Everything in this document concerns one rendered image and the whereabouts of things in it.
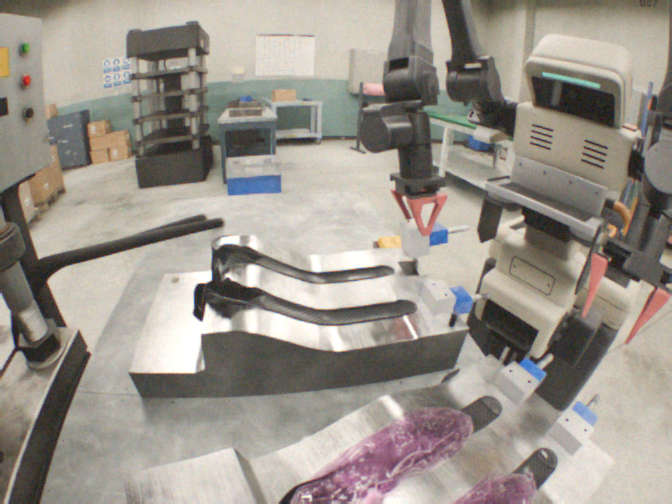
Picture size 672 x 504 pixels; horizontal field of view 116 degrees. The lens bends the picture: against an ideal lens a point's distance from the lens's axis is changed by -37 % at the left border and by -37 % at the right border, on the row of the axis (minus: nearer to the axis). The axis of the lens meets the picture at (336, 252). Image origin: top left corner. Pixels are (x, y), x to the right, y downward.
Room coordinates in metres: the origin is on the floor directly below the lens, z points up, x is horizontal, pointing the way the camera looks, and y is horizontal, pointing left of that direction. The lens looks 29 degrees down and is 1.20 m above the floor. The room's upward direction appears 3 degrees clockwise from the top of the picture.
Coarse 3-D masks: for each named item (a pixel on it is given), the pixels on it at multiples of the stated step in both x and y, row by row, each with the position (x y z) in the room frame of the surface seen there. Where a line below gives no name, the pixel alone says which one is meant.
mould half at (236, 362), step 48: (240, 240) 0.51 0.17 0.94; (192, 288) 0.46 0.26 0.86; (288, 288) 0.42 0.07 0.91; (336, 288) 0.46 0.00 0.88; (384, 288) 0.46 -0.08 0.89; (144, 336) 0.32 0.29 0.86; (192, 336) 0.34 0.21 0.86; (240, 336) 0.28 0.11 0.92; (288, 336) 0.31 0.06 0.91; (336, 336) 0.34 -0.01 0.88; (384, 336) 0.34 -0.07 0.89; (432, 336) 0.34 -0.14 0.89; (144, 384) 0.25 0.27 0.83; (192, 384) 0.27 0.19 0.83; (240, 384) 0.28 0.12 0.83; (288, 384) 0.30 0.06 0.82; (336, 384) 0.31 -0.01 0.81
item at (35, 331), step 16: (0, 208) 0.32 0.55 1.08; (0, 224) 0.31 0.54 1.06; (16, 272) 0.30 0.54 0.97; (0, 288) 0.27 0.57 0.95; (16, 288) 0.29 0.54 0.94; (16, 304) 0.28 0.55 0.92; (32, 304) 0.31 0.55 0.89; (16, 320) 0.27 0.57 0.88; (32, 320) 0.29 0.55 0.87; (48, 320) 0.34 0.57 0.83; (32, 336) 0.28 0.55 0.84; (48, 336) 0.30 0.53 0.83; (64, 336) 0.34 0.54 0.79; (32, 352) 0.26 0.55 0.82; (48, 352) 0.28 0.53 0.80
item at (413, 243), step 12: (408, 228) 0.50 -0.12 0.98; (444, 228) 0.52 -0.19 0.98; (456, 228) 0.54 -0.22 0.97; (468, 228) 0.54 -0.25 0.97; (408, 240) 0.50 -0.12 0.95; (420, 240) 0.50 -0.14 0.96; (432, 240) 0.51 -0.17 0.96; (444, 240) 0.51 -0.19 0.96; (408, 252) 0.50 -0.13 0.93; (420, 252) 0.50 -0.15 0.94
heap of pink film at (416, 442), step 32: (416, 416) 0.19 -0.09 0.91; (448, 416) 0.19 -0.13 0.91; (352, 448) 0.16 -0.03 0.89; (384, 448) 0.15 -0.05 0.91; (416, 448) 0.15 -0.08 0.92; (448, 448) 0.15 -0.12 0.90; (320, 480) 0.13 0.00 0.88; (352, 480) 0.12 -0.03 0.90; (384, 480) 0.12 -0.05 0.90; (480, 480) 0.11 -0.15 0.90; (512, 480) 0.11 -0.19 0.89
